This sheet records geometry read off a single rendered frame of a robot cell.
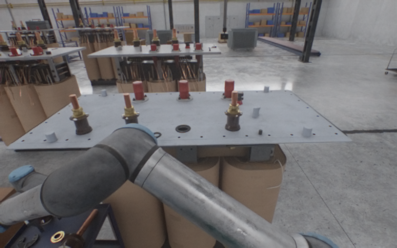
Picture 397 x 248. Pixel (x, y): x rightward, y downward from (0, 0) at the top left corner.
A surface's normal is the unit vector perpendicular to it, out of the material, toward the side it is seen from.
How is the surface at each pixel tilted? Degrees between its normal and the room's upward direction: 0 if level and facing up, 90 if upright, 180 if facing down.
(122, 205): 90
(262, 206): 90
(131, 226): 90
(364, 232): 0
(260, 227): 29
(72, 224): 0
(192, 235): 90
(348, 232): 0
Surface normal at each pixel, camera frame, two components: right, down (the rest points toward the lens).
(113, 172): 0.73, -0.04
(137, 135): 0.49, -0.69
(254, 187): 0.01, 0.47
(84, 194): 0.35, 0.22
